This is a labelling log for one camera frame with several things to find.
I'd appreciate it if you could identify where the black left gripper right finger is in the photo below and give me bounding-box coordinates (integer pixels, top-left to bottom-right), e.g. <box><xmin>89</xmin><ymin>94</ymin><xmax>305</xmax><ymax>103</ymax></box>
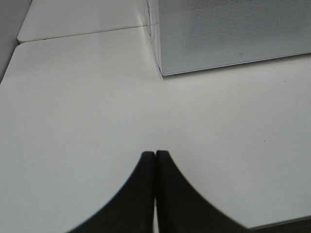
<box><xmin>155</xmin><ymin>150</ymin><xmax>249</xmax><ymax>233</ymax></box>

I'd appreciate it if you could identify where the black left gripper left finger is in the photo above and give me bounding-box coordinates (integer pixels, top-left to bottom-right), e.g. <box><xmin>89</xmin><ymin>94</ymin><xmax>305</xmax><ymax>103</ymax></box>
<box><xmin>70</xmin><ymin>151</ymin><xmax>156</xmax><ymax>233</ymax></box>

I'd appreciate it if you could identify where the white microwave oven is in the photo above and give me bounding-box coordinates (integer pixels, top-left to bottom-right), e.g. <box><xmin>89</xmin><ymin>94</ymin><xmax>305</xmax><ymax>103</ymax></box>
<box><xmin>144</xmin><ymin>0</ymin><xmax>163</xmax><ymax>74</ymax></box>

